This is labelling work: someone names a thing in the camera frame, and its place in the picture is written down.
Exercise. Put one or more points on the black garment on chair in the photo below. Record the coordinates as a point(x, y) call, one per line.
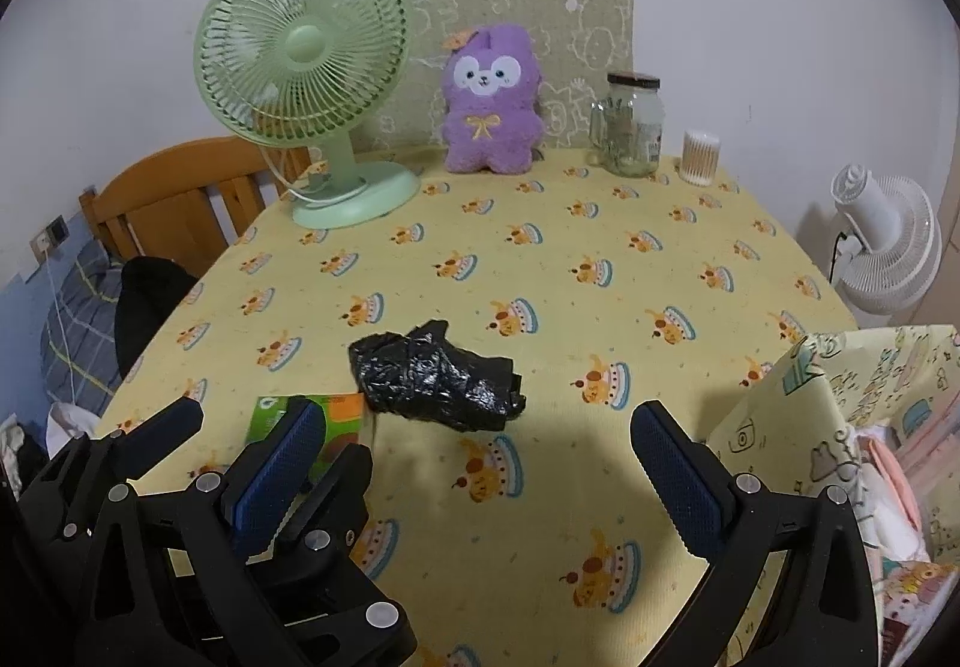
point(151, 288)

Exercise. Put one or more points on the wall power outlet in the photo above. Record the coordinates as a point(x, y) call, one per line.
point(49, 238)

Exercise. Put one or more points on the patterned storage box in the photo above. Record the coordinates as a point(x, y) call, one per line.
point(805, 426)

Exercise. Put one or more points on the purple plush bunny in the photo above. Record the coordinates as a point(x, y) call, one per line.
point(491, 100)

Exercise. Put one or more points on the yellow patterned tablecloth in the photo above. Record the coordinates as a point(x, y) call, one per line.
point(542, 543)

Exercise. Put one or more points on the white bedsheet pile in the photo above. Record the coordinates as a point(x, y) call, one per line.
point(24, 455)

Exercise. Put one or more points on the yellow cartoon tissue pack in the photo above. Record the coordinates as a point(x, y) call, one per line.
point(917, 608)

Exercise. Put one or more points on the white cloth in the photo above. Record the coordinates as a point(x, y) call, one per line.
point(892, 528)

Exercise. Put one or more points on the glass jar with lid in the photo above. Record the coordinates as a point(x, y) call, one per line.
point(625, 126)

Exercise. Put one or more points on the plaid blue pillow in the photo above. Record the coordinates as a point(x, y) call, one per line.
point(78, 350)

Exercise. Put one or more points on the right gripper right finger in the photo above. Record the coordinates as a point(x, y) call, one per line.
point(821, 610)

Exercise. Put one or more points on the green desk fan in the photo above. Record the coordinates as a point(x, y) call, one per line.
point(295, 77)

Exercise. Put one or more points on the cotton swab container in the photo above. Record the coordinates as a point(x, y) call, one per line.
point(699, 162)

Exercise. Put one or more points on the pink tissue pack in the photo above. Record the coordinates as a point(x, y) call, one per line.
point(918, 456)

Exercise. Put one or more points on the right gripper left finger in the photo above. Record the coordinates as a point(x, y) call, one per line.
point(277, 479)

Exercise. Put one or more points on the black plastic bag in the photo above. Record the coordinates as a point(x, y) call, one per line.
point(422, 376)

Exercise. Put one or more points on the white floor fan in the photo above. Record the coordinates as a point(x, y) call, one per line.
point(889, 253)

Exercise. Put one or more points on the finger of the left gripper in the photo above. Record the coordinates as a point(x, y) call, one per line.
point(334, 513)
point(65, 498)

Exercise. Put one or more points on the green patterned board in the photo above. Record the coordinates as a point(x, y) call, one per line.
point(561, 49)

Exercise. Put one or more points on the green tissue pack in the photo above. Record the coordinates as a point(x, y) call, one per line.
point(347, 420)

